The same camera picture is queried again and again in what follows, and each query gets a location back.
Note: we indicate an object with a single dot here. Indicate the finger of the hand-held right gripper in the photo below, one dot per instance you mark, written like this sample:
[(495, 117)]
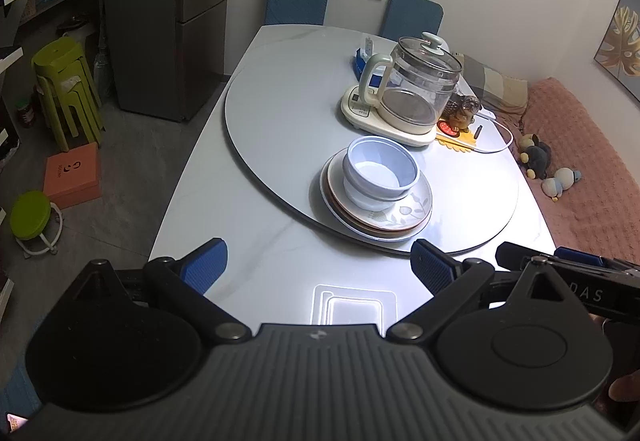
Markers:
[(512, 255), (580, 257)]

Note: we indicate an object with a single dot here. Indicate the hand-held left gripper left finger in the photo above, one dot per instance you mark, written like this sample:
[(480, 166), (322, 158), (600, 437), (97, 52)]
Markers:
[(207, 267)]

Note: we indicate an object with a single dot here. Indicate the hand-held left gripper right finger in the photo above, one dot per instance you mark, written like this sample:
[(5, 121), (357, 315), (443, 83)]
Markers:
[(432, 267)]

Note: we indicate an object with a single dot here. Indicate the white leaf-print plate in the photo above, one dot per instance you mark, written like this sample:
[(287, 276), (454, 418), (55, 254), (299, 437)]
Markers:
[(417, 203), (345, 221)]

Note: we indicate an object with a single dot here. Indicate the small blue-rimmed white bowl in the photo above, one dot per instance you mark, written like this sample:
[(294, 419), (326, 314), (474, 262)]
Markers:
[(372, 205)]

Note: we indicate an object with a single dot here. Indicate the large light blue bowl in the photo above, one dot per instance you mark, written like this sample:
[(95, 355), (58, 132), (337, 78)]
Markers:
[(382, 171)]

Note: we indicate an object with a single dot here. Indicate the white rose-print plate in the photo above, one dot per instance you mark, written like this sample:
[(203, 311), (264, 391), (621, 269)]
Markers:
[(325, 196)]

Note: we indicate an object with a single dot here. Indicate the person's right hand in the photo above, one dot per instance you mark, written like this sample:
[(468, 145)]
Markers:
[(625, 388)]

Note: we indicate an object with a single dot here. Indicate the blue and white plush toy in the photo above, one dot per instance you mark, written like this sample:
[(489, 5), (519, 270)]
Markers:
[(557, 183)]

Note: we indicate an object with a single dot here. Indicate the pink sofa blanket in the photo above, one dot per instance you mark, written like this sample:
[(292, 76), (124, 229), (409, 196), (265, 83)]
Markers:
[(590, 161)]

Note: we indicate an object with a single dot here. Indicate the dark plush toy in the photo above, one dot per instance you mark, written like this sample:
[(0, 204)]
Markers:
[(537, 156)]

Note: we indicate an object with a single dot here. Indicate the yellow flower-shaped coaster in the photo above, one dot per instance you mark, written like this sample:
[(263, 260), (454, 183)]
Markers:
[(462, 141)]

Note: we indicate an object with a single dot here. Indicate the small dark stick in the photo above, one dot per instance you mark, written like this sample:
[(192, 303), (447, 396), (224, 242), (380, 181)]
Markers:
[(478, 132)]

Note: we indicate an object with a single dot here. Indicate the grey round turntable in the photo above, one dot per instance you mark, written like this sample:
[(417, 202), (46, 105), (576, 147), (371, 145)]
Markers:
[(280, 146)]

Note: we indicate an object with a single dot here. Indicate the brown owl figurine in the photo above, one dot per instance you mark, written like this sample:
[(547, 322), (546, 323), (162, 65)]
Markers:
[(462, 113)]

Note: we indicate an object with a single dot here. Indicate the orange cardboard box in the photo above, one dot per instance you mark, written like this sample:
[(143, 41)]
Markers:
[(72, 176)]

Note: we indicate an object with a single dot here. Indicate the cream kettle base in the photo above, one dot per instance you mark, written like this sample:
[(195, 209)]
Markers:
[(360, 113)]

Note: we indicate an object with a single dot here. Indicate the plaid pillow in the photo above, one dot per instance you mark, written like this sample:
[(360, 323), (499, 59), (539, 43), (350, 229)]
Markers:
[(495, 86)]

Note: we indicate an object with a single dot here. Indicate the glass electric kettle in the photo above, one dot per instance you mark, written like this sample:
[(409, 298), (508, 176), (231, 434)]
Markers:
[(415, 86)]

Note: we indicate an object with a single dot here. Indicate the green round wheeled stool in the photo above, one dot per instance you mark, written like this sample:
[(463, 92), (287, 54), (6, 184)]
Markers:
[(30, 213)]

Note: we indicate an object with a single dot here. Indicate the blue tissue box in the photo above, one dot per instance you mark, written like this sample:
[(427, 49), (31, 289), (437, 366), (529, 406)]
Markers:
[(360, 63)]

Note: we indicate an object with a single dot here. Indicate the clear plastic bottle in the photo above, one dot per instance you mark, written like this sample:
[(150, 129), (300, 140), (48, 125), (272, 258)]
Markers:
[(103, 73)]

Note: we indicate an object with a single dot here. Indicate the stack of green stools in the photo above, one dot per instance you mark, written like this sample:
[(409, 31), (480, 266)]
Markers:
[(60, 81)]

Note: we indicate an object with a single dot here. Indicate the smartphone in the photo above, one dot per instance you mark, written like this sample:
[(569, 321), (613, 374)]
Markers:
[(16, 420)]

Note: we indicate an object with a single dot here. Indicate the grey refrigerator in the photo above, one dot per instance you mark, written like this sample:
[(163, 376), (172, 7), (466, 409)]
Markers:
[(160, 21)]

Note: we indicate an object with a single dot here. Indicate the dark pot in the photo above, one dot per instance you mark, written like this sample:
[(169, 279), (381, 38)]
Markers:
[(74, 24)]

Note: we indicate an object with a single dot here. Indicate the leaf wall picture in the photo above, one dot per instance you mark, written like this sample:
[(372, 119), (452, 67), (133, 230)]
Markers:
[(622, 31)]

